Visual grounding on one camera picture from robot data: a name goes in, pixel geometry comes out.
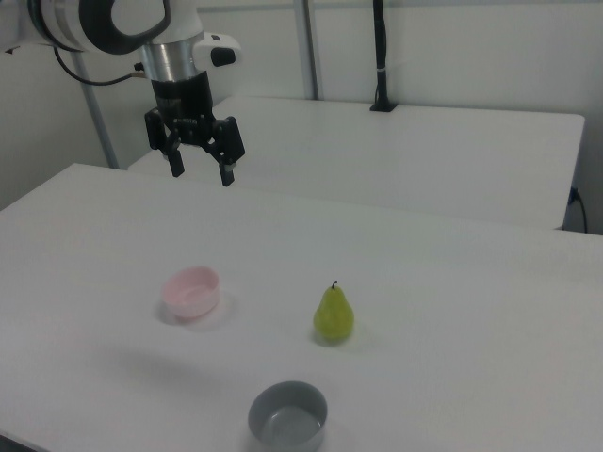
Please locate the pink plastic bowl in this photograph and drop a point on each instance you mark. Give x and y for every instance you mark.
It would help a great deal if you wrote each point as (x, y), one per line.
(188, 306)

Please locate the green pear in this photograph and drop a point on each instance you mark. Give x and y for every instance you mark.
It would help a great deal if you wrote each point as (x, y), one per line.
(333, 320)

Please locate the slanted white frame post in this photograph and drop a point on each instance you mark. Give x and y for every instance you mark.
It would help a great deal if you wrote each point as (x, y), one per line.
(101, 132)

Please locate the white side table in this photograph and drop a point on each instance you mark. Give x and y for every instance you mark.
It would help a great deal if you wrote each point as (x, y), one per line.
(377, 160)

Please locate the black pole with clamp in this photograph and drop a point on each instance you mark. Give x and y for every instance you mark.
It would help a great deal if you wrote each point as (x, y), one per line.
(380, 47)

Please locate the upright white frame post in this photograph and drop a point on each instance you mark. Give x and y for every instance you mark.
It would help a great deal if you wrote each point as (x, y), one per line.
(308, 47)

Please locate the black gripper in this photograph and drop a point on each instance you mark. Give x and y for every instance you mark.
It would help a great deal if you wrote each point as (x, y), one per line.
(184, 103)

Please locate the grey plastic bowl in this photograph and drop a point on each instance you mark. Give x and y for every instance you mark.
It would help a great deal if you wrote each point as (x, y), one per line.
(264, 405)

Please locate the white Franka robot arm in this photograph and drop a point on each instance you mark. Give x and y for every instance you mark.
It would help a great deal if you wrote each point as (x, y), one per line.
(179, 19)

